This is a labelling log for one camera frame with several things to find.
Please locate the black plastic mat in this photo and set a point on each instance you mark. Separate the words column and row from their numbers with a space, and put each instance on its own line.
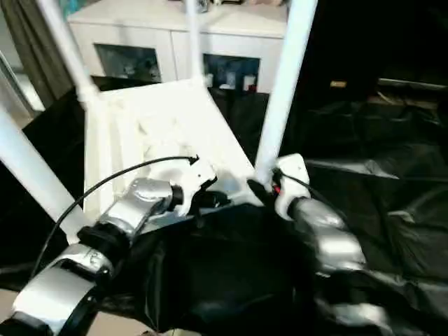
column 245, row 273

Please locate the white plastic table top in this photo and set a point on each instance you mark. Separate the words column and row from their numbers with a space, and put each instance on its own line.
column 157, row 122

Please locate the dark crumpled object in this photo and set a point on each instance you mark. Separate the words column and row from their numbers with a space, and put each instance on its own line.
column 203, row 4

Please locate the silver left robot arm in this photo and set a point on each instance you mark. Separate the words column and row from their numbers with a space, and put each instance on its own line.
column 56, row 290

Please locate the grey-brown curtain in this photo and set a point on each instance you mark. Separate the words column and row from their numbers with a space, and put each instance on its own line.
column 35, row 45

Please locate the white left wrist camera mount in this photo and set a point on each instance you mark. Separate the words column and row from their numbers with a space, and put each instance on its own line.
column 199, row 175

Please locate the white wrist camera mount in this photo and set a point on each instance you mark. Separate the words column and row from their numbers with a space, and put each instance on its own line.
column 294, row 171
column 199, row 175

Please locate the white plastic table leg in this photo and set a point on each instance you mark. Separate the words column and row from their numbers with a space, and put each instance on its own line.
column 66, row 49
column 194, row 42
column 31, row 161
column 283, row 87

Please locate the black box with yellow label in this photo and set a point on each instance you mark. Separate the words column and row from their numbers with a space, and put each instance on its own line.
column 343, row 42

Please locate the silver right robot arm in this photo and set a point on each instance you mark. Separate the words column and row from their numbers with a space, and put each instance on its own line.
column 332, row 238

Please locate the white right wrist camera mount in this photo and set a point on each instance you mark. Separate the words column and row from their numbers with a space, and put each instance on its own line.
column 294, row 171

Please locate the dark metal rail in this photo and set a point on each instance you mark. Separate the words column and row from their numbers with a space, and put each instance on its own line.
column 416, row 83

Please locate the white glass-door cabinet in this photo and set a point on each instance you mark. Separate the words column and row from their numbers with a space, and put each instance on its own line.
column 140, row 35

